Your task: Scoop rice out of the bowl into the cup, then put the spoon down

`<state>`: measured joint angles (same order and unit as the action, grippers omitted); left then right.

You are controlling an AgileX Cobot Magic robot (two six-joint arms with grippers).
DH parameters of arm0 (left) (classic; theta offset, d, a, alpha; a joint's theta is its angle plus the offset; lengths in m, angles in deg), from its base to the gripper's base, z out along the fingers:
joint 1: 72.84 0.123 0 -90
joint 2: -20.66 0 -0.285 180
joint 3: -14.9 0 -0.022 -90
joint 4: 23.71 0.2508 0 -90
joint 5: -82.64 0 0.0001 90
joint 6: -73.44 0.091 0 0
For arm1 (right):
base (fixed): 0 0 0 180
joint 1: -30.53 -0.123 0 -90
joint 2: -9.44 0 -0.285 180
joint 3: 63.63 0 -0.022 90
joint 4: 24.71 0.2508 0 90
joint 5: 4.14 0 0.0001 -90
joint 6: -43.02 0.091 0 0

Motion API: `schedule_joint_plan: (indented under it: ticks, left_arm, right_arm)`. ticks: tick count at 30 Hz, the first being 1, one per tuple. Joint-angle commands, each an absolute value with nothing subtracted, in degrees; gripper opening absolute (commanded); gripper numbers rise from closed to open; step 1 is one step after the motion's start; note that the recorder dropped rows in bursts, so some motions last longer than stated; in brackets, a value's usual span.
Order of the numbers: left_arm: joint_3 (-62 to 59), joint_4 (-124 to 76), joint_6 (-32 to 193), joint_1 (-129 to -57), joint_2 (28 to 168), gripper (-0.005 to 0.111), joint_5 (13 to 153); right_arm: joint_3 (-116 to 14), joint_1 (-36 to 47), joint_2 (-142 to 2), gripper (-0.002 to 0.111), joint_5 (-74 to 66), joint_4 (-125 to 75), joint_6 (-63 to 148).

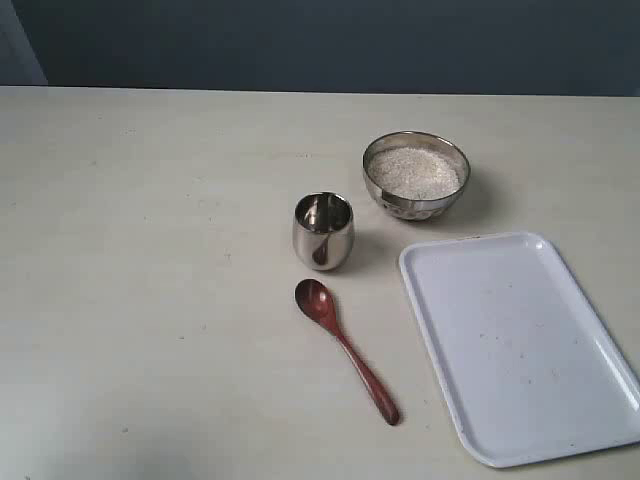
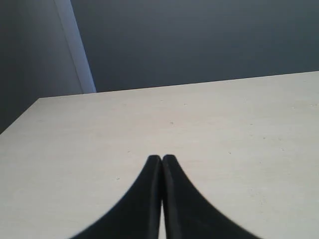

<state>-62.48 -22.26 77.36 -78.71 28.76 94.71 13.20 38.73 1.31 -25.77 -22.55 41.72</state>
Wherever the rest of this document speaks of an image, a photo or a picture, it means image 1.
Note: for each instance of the white plastic tray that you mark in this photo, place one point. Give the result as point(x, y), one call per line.
point(527, 369)

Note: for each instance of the small steel cup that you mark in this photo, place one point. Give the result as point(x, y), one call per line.
point(323, 231)

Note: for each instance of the red wooden spoon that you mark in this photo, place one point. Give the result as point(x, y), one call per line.
point(317, 303)

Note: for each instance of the steel bowl of rice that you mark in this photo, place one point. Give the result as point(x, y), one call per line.
point(414, 176)

